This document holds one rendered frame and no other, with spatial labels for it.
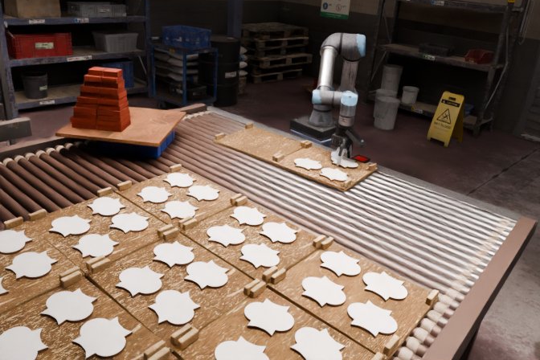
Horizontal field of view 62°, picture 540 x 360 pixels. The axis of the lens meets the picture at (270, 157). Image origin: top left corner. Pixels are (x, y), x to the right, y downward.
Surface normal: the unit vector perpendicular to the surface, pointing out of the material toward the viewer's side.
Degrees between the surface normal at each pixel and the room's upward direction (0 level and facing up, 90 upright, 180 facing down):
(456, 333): 0
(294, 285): 0
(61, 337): 0
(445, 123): 77
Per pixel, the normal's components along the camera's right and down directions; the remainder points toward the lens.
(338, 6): -0.72, 0.22
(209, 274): 0.07, -0.92
